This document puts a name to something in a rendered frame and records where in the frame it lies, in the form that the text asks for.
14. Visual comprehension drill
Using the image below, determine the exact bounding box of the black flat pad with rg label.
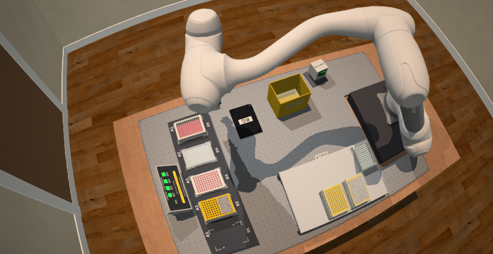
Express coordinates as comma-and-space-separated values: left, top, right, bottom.
230, 104, 262, 139

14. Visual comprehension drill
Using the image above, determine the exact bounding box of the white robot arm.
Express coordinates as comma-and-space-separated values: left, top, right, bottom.
180, 6, 432, 157

